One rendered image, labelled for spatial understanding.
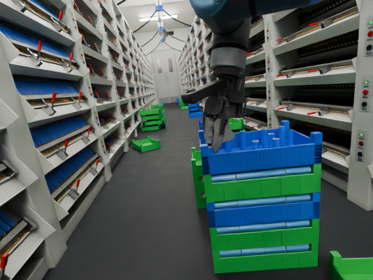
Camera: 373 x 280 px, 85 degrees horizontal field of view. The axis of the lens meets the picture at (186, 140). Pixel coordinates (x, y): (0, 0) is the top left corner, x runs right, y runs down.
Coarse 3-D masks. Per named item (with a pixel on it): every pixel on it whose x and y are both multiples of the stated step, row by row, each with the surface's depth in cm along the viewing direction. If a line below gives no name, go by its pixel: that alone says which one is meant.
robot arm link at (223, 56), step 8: (216, 48) 50; (224, 48) 49; (232, 48) 48; (216, 56) 50; (224, 56) 49; (232, 56) 49; (240, 56) 49; (216, 64) 50; (224, 64) 49; (232, 64) 49; (240, 64) 50; (240, 72) 54
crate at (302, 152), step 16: (288, 128) 68; (224, 144) 72; (240, 144) 71; (304, 144) 51; (320, 144) 51; (208, 160) 53; (224, 160) 52; (240, 160) 52; (256, 160) 52; (272, 160) 52; (288, 160) 52; (304, 160) 52; (320, 160) 52
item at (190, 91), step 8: (216, 80) 53; (224, 80) 51; (200, 88) 49; (208, 88) 49; (216, 88) 50; (224, 88) 51; (184, 96) 49; (192, 96) 47; (200, 96) 48; (208, 96) 50
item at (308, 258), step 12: (216, 252) 60; (288, 252) 59; (300, 252) 59; (312, 252) 58; (216, 264) 61; (228, 264) 61; (240, 264) 60; (252, 264) 60; (264, 264) 60; (276, 264) 60; (288, 264) 60; (300, 264) 60; (312, 264) 59
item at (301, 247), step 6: (282, 246) 60; (288, 246) 59; (294, 246) 59; (300, 246) 59; (306, 246) 59; (222, 252) 61; (228, 252) 60; (234, 252) 60; (240, 252) 60; (246, 252) 60; (252, 252) 60; (258, 252) 60; (264, 252) 61; (270, 252) 61; (276, 252) 61
